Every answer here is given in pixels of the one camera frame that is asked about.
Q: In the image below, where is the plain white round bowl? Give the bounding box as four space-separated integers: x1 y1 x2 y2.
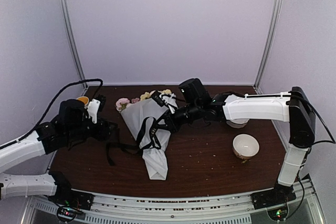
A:
233 134 260 160

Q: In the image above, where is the white wrapping paper sheet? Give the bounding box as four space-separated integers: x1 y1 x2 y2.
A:
121 99 171 180

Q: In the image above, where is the large yellow flower bunch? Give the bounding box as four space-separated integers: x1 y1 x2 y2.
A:
140 89 172 101

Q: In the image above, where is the right aluminium corner post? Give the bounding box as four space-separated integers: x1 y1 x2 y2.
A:
254 0 283 93

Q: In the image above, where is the aluminium front rail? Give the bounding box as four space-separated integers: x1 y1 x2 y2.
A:
22 176 326 224

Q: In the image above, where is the aluminium corner post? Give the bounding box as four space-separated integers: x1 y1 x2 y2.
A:
254 0 283 93
60 0 85 80

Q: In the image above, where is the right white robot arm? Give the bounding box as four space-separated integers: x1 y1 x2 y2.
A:
151 78 317 204

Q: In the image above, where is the pink flower stem two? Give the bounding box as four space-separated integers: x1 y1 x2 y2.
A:
115 98 140 113

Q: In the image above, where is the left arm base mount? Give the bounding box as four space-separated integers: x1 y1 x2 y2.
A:
47 183 94 223

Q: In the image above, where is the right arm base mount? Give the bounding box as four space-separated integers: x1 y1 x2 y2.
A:
251 183 296 222

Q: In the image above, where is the left aluminium corner post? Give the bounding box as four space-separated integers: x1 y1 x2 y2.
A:
60 0 85 80

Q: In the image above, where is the black strap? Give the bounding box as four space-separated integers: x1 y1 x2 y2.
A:
105 115 169 167

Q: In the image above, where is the white scalloped bowl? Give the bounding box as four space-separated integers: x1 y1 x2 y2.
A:
226 120 248 129

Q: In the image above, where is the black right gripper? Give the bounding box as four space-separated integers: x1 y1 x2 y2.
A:
153 101 202 133

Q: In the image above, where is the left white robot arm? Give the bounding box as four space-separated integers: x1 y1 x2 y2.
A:
1 99 119 205

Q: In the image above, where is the patterned white mug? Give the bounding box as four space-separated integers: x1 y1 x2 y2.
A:
77 96 89 105

